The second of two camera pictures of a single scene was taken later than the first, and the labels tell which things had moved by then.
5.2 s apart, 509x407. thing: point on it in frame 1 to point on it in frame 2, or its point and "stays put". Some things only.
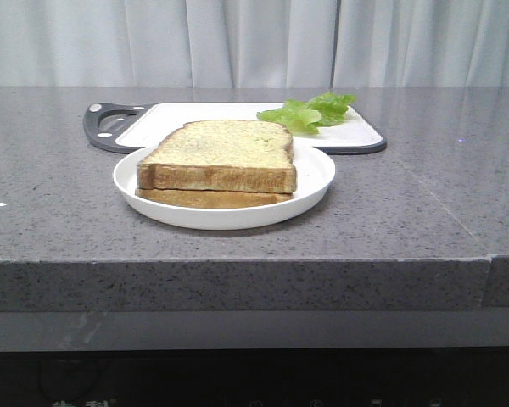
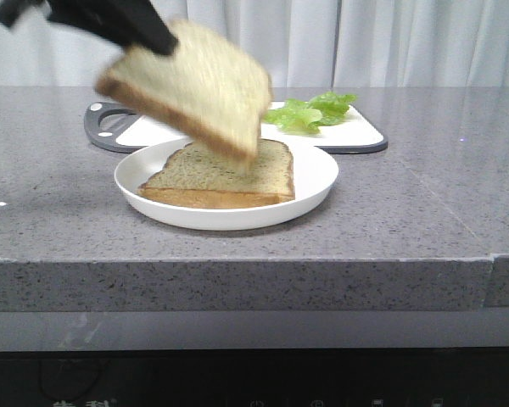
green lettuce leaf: (321, 110) stays put
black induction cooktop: (474, 376) stays put
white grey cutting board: (124, 128) stays put
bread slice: (232, 155) to (210, 88)
